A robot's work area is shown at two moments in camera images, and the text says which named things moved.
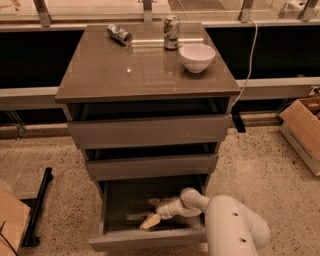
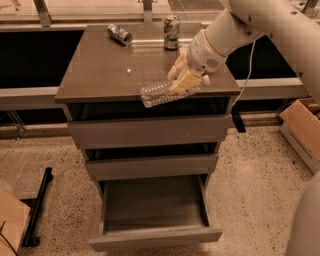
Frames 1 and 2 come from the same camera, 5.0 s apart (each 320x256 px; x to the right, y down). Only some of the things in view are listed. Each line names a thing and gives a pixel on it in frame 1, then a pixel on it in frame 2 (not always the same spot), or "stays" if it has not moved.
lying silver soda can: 120,35 stays
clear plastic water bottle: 136,216 → 158,93
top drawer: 151,123 stays
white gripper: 165,209 → 202,55
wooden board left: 14,214 stays
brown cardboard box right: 301,130 stays
